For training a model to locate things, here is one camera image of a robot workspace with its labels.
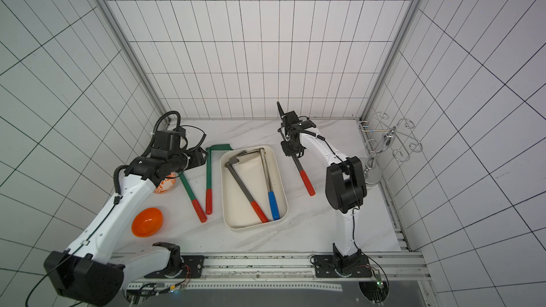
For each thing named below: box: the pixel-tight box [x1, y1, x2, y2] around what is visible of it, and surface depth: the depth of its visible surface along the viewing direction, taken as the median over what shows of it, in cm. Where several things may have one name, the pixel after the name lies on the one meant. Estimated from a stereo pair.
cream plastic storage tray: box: [220, 145, 289, 231], surface depth 93 cm
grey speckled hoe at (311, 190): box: [291, 154, 316, 197], surface depth 87 cm
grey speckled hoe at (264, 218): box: [224, 149, 270, 224], surface depth 91 cm
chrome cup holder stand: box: [357, 110, 424, 186], surface depth 78 cm
